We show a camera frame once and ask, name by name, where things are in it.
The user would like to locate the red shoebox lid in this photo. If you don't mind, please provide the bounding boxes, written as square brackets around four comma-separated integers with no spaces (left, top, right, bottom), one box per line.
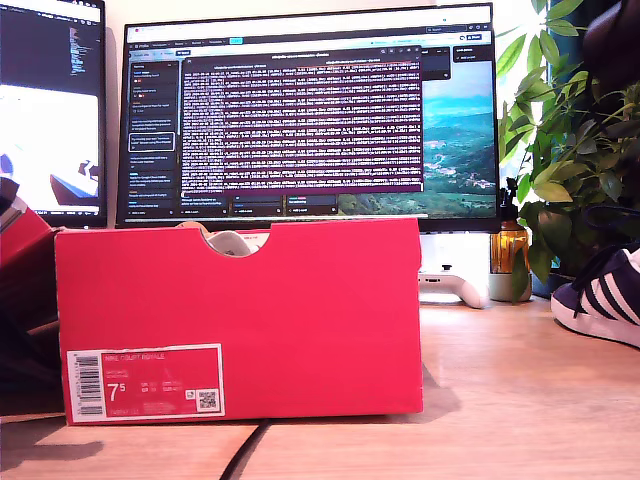
[0,199,64,341]

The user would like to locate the blue suede white-striped shoe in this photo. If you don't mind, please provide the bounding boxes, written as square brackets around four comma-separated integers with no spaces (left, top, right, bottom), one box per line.
[549,203,640,350]
[206,231,253,258]

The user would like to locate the red cardboard shoebox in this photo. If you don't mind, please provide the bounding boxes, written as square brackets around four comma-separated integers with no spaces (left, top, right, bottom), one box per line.
[53,216,423,426]

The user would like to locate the small black computer monitor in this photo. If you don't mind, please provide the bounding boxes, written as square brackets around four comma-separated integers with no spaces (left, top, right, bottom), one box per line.
[0,0,109,230]

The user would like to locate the beige cardboard box insert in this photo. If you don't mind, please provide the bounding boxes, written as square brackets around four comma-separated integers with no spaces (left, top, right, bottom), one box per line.
[174,219,211,236]

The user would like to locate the wide black computer monitor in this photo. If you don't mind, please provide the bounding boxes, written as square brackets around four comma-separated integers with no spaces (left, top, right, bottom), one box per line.
[115,3,503,235]

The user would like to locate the white game controller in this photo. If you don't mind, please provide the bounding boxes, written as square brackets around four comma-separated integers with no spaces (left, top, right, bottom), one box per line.
[418,263,490,309]

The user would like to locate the pale round pot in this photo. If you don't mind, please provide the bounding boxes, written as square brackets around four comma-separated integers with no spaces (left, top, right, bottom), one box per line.
[488,271,534,303]

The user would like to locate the amber pump bottle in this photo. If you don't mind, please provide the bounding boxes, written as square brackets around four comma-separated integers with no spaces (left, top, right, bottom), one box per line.
[490,178,530,275]

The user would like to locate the dark plant tray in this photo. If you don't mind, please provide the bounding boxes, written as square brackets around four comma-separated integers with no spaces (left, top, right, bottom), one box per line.
[531,272,569,300]

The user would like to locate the green leafy houseplant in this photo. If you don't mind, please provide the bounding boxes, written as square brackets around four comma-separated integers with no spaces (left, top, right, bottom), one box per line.
[496,0,640,304]

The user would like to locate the black table cable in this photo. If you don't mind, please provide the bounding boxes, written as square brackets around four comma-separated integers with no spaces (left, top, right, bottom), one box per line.
[219,419,274,480]

